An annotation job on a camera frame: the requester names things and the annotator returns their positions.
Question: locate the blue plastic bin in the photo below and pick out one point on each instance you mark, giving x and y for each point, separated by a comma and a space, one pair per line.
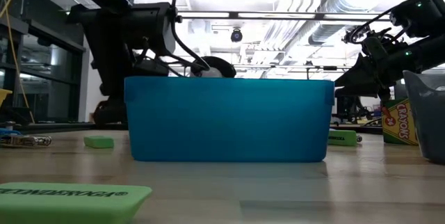
226, 119

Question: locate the white desk lamp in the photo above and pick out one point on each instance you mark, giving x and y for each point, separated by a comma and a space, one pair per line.
217, 64

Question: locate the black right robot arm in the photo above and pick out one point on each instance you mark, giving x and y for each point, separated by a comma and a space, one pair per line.
420, 57

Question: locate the black table frame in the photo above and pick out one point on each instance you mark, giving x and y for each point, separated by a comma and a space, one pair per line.
52, 127

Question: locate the black overhead frame rail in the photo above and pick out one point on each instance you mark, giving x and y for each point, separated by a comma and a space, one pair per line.
278, 15

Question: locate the black ceiling fixture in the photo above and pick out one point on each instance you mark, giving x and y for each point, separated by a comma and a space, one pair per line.
354, 34

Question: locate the yellow plastic object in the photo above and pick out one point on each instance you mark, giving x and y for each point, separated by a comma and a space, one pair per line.
5, 96

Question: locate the green eraser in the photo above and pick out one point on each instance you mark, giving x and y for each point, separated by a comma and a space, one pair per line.
342, 137
69, 206
98, 142

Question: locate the small grey metal post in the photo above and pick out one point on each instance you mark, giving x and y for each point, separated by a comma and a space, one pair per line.
10, 125

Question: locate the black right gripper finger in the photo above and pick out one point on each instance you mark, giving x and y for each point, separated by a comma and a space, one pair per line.
354, 86

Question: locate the black background robot arm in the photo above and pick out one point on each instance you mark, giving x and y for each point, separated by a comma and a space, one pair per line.
347, 109

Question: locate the yellow green crayon box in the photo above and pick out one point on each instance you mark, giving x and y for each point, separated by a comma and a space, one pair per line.
400, 123

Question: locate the black round overhead camera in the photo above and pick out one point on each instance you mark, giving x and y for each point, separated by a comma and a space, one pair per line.
236, 35

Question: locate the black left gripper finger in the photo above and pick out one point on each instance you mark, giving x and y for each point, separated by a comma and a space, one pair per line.
153, 68
111, 78

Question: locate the grey translucent plastic bin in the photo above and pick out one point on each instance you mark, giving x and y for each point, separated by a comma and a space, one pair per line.
431, 119

